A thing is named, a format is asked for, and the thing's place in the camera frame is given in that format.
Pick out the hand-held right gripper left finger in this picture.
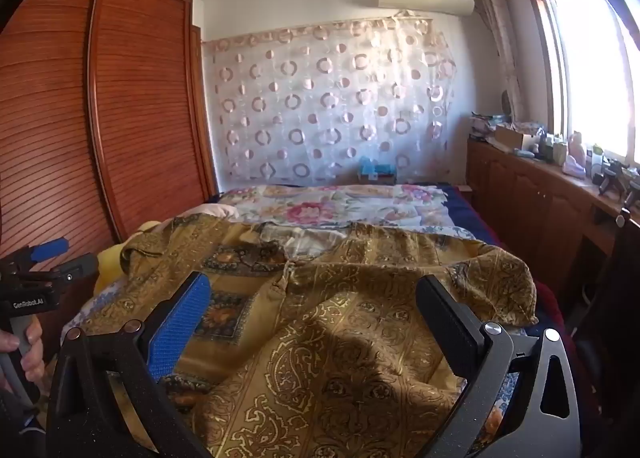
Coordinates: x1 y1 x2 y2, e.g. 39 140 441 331
46 270 213 458

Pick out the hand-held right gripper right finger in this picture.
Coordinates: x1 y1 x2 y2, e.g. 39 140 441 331
416 275 583 458

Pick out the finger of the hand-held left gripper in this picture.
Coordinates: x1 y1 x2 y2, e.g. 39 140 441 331
49 252 100 287
5 237 70 269

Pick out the golden patterned garment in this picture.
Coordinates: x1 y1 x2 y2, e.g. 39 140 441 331
80 215 538 458

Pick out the person's left hand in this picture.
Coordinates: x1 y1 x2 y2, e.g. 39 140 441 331
0 319 46 386

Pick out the yellow plush toy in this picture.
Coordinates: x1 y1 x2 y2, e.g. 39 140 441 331
94 220 166 295

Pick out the blue floral bed sheet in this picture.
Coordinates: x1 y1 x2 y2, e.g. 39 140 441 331
60 223 521 444

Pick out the dark red cloth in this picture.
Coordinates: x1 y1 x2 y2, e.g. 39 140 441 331
535 287 577 339

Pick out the pink pillow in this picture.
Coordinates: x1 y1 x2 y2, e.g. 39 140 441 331
184 202 242 222

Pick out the navy blanket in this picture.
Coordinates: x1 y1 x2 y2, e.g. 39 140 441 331
439 182 507 245

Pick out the long wooden cabinet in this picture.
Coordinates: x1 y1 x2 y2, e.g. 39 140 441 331
465 135 640 300

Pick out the dark chair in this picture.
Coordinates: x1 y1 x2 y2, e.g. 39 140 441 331
574 207 640 458

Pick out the wooden headboard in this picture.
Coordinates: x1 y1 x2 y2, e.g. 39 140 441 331
0 0 219 389

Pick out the blue box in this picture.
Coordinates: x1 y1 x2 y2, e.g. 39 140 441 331
357 156 399 185

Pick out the floral quilt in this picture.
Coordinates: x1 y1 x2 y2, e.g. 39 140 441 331
215 183 451 240

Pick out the cardboard box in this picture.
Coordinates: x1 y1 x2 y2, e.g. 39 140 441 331
492 124 539 153

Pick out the row of small bottles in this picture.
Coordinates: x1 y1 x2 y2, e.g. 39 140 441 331
515 130 606 174

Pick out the stack of papers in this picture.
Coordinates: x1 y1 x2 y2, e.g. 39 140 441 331
469 110 502 141

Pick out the pink figurine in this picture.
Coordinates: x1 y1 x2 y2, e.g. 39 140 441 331
562 130 587 177

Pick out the circle patterned curtain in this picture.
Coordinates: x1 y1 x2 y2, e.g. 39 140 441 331
201 10 458 187

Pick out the wooden framed window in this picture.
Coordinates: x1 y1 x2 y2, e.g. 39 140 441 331
517 0 640 165

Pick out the white window curtain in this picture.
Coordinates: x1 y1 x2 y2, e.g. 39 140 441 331
472 0 524 122

